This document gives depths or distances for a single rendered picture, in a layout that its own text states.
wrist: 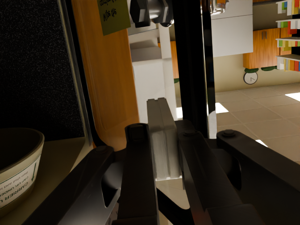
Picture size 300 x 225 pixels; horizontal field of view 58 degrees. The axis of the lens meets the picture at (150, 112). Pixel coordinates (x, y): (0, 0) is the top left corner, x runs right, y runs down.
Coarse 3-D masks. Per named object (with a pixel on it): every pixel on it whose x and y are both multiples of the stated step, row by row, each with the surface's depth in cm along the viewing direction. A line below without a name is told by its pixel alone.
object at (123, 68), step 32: (96, 0) 30; (128, 0) 23; (96, 32) 32; (128, 32) 25; (160, 32) 20; (96, 64) 35; (128, 64) 26; (160, 64) 21; (96, 96) 39; (128, 96) 28; (160, 96) 22; (96, 128) 43
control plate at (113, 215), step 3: (117, 204) 37; (114, 207) 36; (117, 207) 36; (114, 210) 35; (111, 213) 34; (114, 213) 35; (111, 216) 34; (114, 216) 34; (108, 219) 33; (111, 219) 33; (114, 219) 34; (108, 222) 32; (111, 222) 33
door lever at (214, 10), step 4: (212, 0) 21; (216, 0) 21; (220, 0) 21; (224, 0) 21; (228, 0) 21; (212, 4) 21; (216, 4) 21; (220, 4) 21; (224, 4) 21; (228, 4) 21; (212, 8) 21; (216, 8) 21; (220, 8) 21; (224, 8) 21; (212, 12) 21; (216, 12) 21; (220, 12) 21
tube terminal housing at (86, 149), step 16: (48, 144) 43; (64, 144) 43; (80, 144) 43; (48, 160) 38; (64, 160) 37; (80, 160) 39; (48, 176) 33; (64, 176) 33; (32, 192) 30; (48, 192) 30; (16, 208) 28; (32, 208) 27; (0, 224) 25; (16, 224) 25
